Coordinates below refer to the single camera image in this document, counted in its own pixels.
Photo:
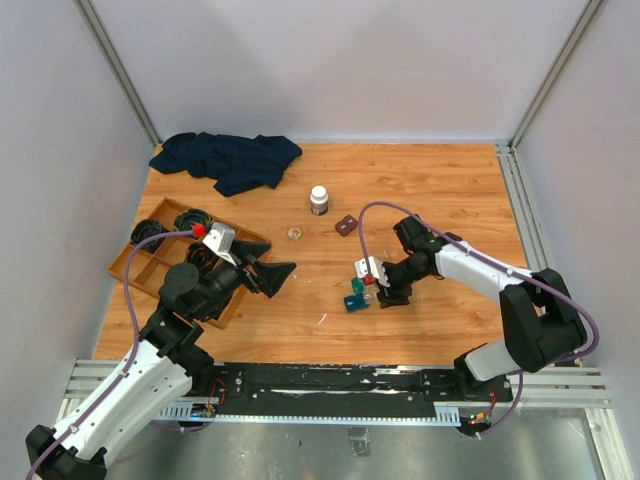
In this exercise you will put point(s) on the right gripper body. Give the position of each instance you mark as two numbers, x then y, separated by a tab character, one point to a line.
401	276

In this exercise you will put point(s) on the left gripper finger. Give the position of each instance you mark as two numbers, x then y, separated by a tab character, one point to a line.
270	277
247	252

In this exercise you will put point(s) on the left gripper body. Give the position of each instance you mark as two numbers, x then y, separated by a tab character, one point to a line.
242	274

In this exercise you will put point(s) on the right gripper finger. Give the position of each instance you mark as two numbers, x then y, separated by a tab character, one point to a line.
384	293
392	301

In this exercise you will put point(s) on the teal pill box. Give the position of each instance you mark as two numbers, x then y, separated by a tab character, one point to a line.
357	300

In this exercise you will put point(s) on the gold jar lid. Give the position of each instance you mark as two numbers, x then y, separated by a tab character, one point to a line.
294	233

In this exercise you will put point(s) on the clear jar of yellow pills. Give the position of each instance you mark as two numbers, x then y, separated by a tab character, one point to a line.
370	294

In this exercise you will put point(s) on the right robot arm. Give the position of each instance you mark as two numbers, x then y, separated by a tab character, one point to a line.
540	325

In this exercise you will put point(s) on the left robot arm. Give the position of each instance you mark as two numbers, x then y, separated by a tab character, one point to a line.
163	364

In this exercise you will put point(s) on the brown pill box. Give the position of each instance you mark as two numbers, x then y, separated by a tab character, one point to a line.
346	225

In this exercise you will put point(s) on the white pill bottle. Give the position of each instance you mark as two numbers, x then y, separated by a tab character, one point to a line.
319	200

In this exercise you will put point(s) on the dark blue cloth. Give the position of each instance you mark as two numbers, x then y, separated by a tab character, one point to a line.
236	164

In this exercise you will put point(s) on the wooden compartment tray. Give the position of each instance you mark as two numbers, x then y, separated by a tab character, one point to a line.
152	262

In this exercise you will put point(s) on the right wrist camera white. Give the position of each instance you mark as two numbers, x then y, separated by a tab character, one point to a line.
371	267

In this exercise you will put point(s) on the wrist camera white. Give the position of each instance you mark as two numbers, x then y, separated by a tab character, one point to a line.
371	267
219	240

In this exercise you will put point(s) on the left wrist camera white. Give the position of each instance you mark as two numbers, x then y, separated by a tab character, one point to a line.
219	240

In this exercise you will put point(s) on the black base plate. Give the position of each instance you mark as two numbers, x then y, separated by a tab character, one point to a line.
323	393

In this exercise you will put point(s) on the left aluminium frame post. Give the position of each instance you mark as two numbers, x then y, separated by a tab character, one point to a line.
101	37

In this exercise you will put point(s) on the aluminium frame post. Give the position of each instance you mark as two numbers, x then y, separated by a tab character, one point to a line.
580	29
101	37

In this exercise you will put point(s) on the right aluminium frame post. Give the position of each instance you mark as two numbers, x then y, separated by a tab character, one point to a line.
580	29

